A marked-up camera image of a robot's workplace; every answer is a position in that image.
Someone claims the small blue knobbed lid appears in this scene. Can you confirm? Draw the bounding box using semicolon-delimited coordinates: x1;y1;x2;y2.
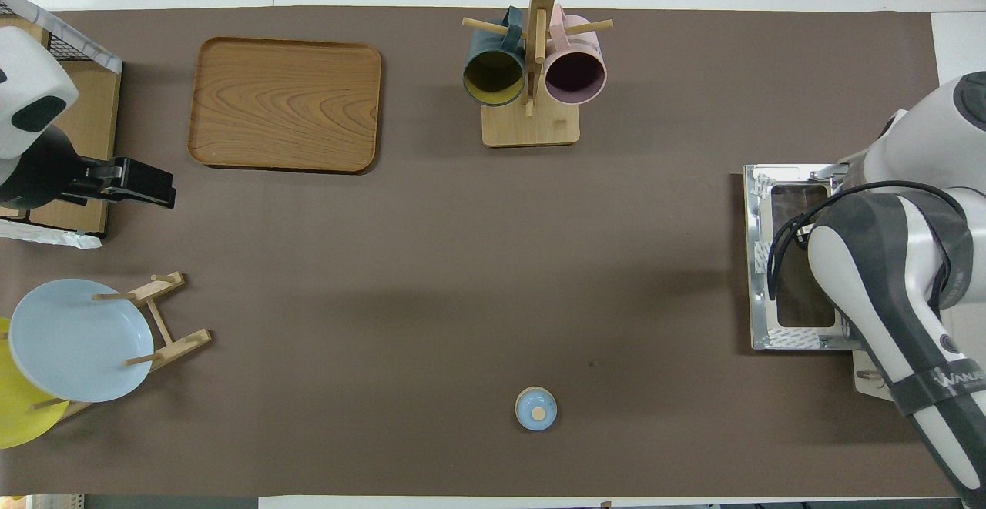
515;387;558;431

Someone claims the brown wooden tray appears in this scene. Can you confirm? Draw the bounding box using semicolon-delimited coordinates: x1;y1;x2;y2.
187;37;384;175

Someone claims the wooden mug rack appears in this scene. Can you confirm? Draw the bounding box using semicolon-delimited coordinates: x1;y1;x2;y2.
462;0;615;148

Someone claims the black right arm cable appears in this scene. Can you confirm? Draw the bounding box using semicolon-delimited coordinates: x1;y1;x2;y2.
766;180;968;310

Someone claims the brown table mat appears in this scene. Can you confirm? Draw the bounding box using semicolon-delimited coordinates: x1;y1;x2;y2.
0;7;960;498

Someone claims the light blue plate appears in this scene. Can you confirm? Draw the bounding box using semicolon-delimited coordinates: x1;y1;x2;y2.
9;279;155;404

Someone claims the wire and wood shelf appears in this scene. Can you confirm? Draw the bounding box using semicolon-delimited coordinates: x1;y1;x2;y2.
0;0;124;250

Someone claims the wooden plate rack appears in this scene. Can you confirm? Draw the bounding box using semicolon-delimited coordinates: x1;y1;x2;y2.
31;271;213;421

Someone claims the dark teal mug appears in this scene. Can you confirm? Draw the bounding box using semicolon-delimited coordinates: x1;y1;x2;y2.
462;7;527;107

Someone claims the pink mug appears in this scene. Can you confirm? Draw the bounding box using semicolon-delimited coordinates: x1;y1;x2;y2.
543;5;608;105

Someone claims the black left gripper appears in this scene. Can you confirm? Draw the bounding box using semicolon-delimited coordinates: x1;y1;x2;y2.
0;126;176;211

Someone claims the wooden wire shelf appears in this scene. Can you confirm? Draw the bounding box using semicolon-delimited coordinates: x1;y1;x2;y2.
0;0;124;250

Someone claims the yellow plate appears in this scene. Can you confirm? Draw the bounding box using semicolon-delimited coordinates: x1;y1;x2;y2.
0;316;70;450

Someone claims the glass oven door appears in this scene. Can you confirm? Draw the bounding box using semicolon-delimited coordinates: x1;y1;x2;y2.
743;164;862;352

